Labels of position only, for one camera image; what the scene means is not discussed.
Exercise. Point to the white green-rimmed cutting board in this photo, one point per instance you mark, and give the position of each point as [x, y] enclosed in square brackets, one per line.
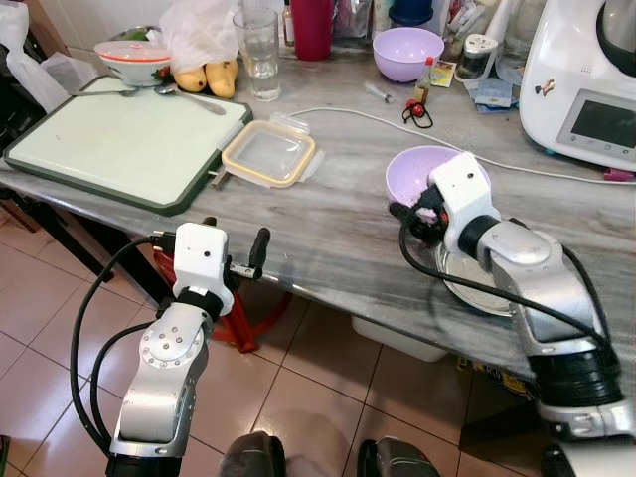
[124, 144]

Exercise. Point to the clear drinking glass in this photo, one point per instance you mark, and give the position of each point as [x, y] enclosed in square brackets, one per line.
[259, 60]

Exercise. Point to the metal spoon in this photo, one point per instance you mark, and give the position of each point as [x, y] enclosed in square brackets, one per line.
[189, 99]

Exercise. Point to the deep purple plastic bowl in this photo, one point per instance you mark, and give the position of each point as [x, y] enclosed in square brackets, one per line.
[407, 55]

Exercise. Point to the red metal stand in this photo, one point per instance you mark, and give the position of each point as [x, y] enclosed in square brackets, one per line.
[240, 323]

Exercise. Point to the robot leg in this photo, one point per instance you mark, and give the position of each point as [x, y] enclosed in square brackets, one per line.
[253, 457]
[397, 459]

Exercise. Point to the white plastic bag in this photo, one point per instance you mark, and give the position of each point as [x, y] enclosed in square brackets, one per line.
[204, 30]

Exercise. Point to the white bowl with red pattern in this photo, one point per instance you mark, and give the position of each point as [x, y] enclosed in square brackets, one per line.
[131, 65]

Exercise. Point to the round metal plate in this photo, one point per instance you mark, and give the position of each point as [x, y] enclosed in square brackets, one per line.
[477, 293]

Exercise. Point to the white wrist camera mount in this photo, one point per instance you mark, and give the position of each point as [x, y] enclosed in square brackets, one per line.
[202, 256]
[462, 194]

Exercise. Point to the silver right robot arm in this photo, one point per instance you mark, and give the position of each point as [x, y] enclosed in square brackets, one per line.
[552, 298]

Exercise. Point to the clear plastic syringe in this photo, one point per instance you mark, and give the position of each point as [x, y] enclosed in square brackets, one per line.
[379, 92]

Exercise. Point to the metal fork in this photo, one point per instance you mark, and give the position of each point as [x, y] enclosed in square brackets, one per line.
[104, 92]

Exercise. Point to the shallow purple plastic bowl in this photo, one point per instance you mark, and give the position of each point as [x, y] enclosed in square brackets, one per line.
[412, 171]

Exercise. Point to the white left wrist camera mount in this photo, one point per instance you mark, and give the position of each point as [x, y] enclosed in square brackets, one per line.
[202, 256]

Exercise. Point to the red tumbler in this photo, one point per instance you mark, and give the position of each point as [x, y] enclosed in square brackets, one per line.
[311, 30]

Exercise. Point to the small red-capped sauce bottle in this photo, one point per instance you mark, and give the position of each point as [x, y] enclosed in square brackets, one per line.
[424, 84]

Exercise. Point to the yellow paper packet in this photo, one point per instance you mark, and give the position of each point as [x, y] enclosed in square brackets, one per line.
[444, 73]

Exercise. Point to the clear yellow-rimmed container lid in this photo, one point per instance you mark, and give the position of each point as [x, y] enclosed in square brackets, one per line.
[268, 154]

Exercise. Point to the clear crumpled plastic bag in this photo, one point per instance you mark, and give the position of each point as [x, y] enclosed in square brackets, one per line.
[35, 70]

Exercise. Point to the robot right leg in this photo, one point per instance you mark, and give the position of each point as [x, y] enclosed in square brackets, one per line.
[397, 459]

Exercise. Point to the dark blue bowl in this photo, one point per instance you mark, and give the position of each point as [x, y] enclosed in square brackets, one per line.
[417, 12]

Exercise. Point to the white kitchen machine with screen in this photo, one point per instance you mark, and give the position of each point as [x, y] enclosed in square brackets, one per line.
[571, 70]

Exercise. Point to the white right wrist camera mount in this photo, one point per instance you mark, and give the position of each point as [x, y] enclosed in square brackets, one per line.
[462, 194]

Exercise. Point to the robot left leg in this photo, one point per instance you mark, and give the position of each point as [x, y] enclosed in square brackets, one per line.
[253, 457]

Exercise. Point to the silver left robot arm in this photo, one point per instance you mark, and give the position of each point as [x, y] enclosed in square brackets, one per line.
[159, 383]

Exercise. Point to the blue folded cloth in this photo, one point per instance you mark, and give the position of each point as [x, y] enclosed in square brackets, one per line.
[492, 92]

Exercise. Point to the white box under table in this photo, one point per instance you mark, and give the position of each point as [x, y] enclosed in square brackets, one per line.
[397, 340]

